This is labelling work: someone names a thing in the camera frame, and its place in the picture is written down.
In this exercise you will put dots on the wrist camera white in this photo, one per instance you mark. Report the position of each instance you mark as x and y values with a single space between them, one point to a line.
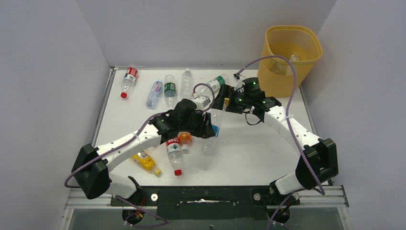
240 85
202 102

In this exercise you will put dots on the red label bottle red cap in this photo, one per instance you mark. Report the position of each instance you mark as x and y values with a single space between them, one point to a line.
175 155

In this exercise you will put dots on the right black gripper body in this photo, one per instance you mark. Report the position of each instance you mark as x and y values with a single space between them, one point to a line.
226 96

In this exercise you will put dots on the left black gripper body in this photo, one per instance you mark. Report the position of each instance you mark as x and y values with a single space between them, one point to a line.
194 126

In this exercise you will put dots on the amber tea bottle red label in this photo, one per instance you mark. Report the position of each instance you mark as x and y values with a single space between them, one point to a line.
226 102

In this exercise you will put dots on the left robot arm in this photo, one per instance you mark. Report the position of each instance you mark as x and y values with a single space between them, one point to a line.
93 166

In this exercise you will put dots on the orange soda bottle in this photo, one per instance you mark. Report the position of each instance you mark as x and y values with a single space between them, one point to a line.
185 140

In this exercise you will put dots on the yellow plastic waste bin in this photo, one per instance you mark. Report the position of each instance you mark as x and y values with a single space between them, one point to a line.
277 75

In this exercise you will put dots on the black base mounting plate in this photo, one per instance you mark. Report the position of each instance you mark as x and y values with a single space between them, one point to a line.
205 203

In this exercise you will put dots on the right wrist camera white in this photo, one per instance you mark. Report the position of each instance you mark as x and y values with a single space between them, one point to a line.
240 85

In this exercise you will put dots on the clear bottle dark green label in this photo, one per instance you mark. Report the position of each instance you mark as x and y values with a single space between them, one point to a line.
170 91

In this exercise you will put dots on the clear bottle blue purple label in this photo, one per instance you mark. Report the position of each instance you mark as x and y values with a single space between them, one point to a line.
154 94

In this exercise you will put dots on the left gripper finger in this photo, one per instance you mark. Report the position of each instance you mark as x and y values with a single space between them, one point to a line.
207 119
208 132

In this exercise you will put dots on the clear bottle green white label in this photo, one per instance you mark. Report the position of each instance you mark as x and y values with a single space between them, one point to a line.
215 84

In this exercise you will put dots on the yellow juice bottle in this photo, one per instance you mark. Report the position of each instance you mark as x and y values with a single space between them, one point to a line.
145 161

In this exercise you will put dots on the clear bottle red label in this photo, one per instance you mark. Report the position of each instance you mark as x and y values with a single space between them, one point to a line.
128 82

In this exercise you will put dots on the clear unlabelled bottle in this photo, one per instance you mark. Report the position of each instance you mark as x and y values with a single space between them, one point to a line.
186 85

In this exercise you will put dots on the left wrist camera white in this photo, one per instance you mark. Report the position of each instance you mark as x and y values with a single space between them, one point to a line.
202 102

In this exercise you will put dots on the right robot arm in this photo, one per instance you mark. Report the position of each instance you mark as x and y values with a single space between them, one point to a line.
318 160

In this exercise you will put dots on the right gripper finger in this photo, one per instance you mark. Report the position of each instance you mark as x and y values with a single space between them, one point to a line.
224 93
236 107

